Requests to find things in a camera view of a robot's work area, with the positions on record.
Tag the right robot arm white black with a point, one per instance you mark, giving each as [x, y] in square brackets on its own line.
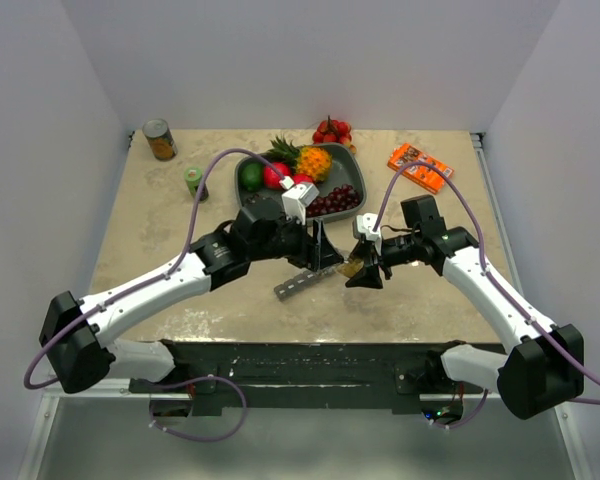
[531, 375]

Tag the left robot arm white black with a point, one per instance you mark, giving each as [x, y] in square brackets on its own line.
[82, 338]

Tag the green capped small bottle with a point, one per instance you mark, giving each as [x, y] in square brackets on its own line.
[193, 178]

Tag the dark red grape bunch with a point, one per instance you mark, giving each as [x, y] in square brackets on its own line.
[340, 199]

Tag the black base frame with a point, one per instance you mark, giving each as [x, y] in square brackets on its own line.
[384, 376]

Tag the green lime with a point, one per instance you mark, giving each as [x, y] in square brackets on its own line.
[251, 177]

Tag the red pomegranate left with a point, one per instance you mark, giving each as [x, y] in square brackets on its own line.
[271, 179]

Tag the clear pill bottle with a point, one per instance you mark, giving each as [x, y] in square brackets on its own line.
[350, 267]

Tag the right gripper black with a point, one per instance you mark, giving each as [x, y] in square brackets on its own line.
[369, 275]

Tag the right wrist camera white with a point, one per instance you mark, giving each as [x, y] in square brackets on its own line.
[365, 228]

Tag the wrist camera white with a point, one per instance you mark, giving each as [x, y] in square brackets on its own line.
[365, 228]
[296, 198]

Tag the orange snack box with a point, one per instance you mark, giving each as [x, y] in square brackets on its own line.
[420, 171]

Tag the grey weekly pill organizer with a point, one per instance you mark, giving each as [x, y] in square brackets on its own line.
[301, 282]

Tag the red pomegranate right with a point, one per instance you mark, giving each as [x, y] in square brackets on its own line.
[302, 178]

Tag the aluminium rail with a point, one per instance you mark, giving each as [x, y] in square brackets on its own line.
[48, 407]

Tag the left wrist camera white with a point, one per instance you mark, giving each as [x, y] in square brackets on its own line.
[296, 198]

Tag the grey fruit tray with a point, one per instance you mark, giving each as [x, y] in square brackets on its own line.
[345, 171]

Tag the tin can fruit label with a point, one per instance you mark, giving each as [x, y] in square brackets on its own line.
[160, 139]

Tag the orange toy pineapple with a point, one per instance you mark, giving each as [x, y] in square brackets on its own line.
[311, 161]

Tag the red pomegranate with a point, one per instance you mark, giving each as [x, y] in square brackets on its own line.
[271, 179]
[302, 178]

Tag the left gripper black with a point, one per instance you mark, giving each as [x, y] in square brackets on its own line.
[317, 252]

